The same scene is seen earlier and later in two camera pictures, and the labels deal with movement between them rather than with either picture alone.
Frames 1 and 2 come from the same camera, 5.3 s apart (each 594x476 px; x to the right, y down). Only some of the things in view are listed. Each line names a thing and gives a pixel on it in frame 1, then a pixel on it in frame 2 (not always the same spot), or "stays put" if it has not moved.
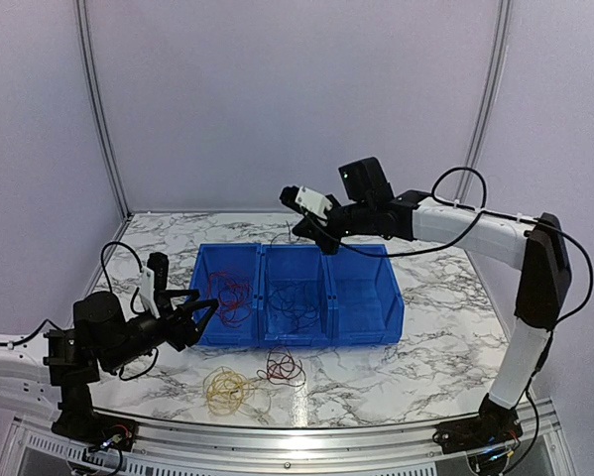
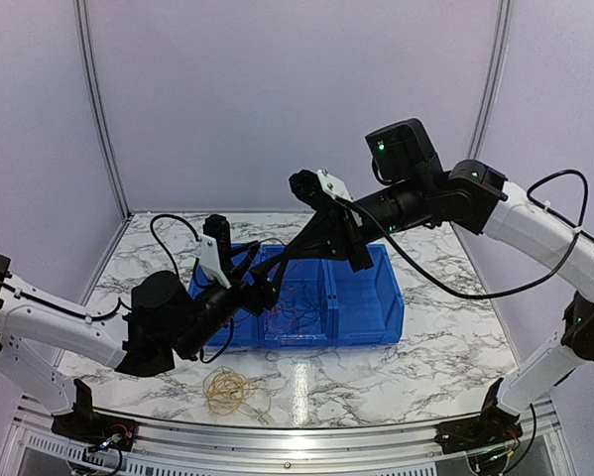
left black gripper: [185, 334] to [266, 295]
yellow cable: [226, 392] stays put
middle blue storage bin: [295, 297] stays put
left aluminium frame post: [84, 38] stays put
